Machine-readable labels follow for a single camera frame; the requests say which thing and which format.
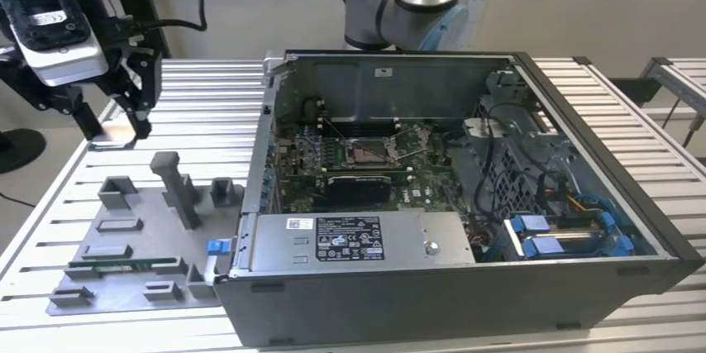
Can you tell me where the metal drive cage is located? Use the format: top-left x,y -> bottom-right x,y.
451,92 -> 580,222

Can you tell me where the green motherboard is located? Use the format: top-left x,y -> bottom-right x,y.
272,119 -> 470,213

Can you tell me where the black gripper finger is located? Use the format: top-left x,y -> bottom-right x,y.
112,45 -> 164,142
0,53 -> 104,142

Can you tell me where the black wire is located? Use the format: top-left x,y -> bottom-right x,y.
471,103 -> 552,222

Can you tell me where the black round stand base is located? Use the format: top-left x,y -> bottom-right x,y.
0,128 -> 48,174

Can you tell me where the thin wire locking lever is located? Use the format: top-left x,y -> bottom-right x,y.
323,117 -> 366,152

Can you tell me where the black power supply label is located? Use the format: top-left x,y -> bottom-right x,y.
315,216 -> 383,262

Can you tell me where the metal slat side table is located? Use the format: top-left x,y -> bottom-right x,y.
639,56 -> 706,122

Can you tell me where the blue wire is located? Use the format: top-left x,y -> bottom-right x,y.
572,191 -> 614,214

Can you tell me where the CPU socket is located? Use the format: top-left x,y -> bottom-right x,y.
344,137 -> 391,166

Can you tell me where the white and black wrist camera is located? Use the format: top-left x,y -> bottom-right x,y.
0,0 -> 111,88

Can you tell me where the blue disk carrier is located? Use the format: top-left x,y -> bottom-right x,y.
504,212 -> 614,239
518,233 -> 635,260

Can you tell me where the silver square CPU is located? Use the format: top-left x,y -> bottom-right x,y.
87,121 -> 137,151

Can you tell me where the metal socket cover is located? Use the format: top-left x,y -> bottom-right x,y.
391,124 -> 431,159

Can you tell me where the black floor cable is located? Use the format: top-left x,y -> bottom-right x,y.
0,190 -> 37,209

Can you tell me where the silver power supply unit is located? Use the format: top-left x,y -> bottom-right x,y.
247,211 -> 476,276

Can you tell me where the grey plastic parts rack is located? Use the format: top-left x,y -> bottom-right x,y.
47,150 -> 247,317

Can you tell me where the black graphics card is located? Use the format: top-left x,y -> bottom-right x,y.
324,174 -> 394,206

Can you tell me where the green RAM stick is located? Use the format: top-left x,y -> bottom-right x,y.
68,259 -> 181,270

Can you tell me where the dark grey PC case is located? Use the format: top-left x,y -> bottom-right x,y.
212,49 -> 706,348

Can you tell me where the black RAM slot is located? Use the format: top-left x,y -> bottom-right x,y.
322,122 -> 399,131
322,117 -> 399,125

